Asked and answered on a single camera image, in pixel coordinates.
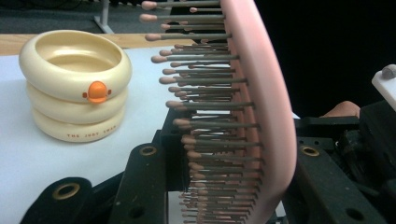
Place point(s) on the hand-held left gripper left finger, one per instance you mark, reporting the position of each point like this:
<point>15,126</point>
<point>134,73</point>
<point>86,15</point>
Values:
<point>174,161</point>

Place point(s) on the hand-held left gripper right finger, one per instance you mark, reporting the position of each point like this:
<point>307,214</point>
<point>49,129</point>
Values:
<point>314,130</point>

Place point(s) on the pink hairbrush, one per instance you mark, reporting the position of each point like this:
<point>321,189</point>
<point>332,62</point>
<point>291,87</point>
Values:
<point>264,93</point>

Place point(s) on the cream ringed duck-face container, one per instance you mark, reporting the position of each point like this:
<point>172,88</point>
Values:
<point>74,90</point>

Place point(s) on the white metal stand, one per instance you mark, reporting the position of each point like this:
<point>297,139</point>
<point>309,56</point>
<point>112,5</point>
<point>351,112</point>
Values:
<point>104,17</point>

